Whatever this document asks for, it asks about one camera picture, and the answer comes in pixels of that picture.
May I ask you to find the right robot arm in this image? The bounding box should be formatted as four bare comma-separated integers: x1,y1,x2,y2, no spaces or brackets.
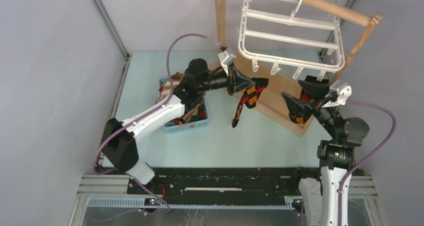
281,76,370,226

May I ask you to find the red black argyle sock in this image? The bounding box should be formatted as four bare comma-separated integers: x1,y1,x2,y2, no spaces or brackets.
281,75,330,124

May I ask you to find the white plastic clip hanger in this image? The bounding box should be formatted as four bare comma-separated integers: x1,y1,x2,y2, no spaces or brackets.
237,0,346,80

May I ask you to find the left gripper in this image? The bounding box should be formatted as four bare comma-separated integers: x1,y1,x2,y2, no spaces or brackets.
197,62,255,97

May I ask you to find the wooden hanger stand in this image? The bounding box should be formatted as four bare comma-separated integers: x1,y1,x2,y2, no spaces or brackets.
215,0,384,137

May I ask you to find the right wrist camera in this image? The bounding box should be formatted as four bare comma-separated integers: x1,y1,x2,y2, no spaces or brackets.
322,80,352,108

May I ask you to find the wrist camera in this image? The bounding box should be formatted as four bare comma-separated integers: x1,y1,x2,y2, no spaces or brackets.
322,80,352,108
218,49,237,76

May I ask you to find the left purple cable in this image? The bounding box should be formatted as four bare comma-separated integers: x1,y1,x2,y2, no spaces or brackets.
91,33,226,217

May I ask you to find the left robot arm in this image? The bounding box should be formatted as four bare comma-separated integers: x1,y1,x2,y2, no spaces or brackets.
100,58,256,194

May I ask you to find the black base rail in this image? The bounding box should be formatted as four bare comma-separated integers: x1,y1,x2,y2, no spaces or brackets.
94,166,332,208

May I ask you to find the light blue perforated basket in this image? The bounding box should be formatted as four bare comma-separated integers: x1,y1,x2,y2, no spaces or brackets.
159,78,209,133

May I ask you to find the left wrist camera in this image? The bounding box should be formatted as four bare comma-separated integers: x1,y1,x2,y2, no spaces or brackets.
218,49,237,76

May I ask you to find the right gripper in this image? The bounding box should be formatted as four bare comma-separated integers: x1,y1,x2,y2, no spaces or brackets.
281,79,342,140

